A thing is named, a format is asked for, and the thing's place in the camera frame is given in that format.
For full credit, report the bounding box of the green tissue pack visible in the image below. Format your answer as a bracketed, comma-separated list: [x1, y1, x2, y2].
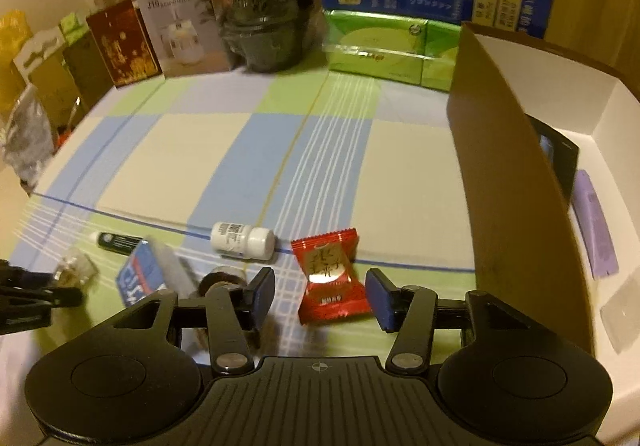
[323, 10, 461, 91]

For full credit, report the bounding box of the brown cardboard box white inside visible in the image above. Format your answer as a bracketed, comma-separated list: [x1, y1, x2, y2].
[447, 23, 639, 444]

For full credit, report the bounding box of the yellow plastic bag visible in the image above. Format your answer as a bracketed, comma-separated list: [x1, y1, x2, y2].
[0, 10, 32, 122]

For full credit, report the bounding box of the translucent white packet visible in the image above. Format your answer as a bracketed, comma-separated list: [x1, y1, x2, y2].
[600, 273, 640, 354]

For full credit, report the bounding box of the white pill bottle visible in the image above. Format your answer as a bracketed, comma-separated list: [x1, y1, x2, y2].
[210, 221, 276, 262]

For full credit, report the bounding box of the purple tube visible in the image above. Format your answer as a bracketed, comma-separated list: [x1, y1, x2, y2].
[572, 169, 620, 279]

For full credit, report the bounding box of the brown box white cutout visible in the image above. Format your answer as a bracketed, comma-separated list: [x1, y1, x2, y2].
[13, 28, 113, 132]

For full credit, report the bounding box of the blue dental floss pick box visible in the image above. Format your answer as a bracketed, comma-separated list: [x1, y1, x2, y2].
[115, 238, 196, 307]

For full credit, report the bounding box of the silver foil bag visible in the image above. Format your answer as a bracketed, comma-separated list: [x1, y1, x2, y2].
[1, 84, 54, 189]

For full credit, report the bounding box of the red candy packet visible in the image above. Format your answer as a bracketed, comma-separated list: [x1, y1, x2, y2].
[291, 228, 371, 325]

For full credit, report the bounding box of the clear crinkled wrapper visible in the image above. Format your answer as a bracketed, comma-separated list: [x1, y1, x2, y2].
[53, 247, 99, 289]

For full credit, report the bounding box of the dark red gift box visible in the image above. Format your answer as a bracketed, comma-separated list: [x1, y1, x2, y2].
[86, 0, 162, 88]

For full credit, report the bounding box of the dark snack wrapper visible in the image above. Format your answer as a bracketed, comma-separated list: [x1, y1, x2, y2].
[191, 266, 260, 354]

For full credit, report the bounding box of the white humidifier box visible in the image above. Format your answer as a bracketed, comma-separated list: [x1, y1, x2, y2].
[136, 0, 236, 77]

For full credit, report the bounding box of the checked tablecloth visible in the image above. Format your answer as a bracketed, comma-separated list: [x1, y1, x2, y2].
[1, 54, 475, 445]

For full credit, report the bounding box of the small green box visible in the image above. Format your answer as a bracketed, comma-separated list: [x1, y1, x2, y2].
[58, 12, 89, 46]

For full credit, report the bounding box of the black product box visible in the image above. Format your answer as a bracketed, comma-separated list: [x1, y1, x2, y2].
[527, 115, 579, 203]

